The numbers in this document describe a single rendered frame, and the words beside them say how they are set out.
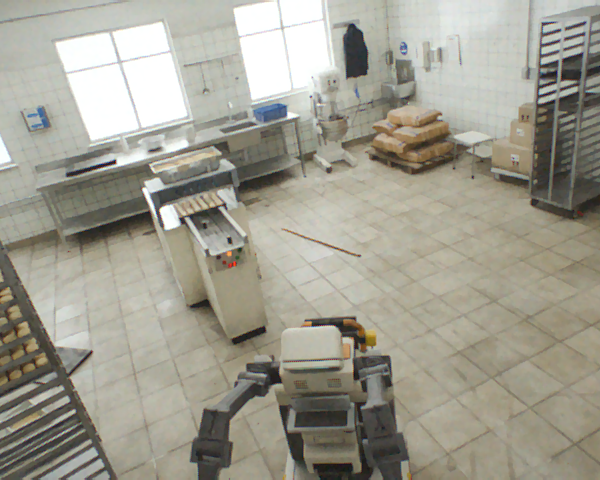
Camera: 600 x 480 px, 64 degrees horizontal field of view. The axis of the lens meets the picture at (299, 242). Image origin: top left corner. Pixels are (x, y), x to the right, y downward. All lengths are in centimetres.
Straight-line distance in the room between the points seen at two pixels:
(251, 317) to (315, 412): 199
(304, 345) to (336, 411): 32
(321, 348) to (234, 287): 201
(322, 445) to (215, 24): 593
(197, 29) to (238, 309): 434
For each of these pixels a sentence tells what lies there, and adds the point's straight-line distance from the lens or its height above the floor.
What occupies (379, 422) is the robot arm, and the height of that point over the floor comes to 134.
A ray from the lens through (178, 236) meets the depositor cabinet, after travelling 414.
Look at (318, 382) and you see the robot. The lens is 186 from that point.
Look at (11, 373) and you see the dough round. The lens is 264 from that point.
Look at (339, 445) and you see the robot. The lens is 213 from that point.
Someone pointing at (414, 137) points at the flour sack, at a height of 48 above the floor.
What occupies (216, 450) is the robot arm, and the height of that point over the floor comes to 130.
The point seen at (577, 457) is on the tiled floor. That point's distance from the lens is 313.
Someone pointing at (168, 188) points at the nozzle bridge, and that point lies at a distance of 399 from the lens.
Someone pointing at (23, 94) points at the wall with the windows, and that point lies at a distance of 693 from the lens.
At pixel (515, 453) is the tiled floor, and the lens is 308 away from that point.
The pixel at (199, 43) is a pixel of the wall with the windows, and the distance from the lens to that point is 708.
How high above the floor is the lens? 237
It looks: 27 degrees down
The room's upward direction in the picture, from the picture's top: 10 degrees counter-clockwise
